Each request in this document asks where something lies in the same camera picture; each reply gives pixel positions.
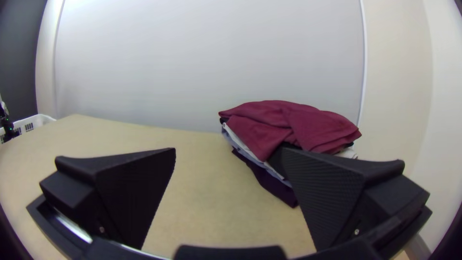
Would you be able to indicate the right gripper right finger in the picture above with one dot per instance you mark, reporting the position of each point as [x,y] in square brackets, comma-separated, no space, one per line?
[332,195]

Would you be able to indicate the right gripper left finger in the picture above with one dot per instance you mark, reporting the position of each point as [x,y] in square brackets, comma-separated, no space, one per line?
[122,191]

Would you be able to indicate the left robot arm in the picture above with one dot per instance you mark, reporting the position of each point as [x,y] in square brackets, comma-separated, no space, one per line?
[6,128]

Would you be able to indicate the pile of folded clothes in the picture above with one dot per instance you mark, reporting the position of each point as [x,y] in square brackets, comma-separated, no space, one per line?
[288,122]

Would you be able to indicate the white laundry basket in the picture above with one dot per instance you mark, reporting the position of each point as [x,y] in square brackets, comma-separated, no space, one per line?
[36,122]

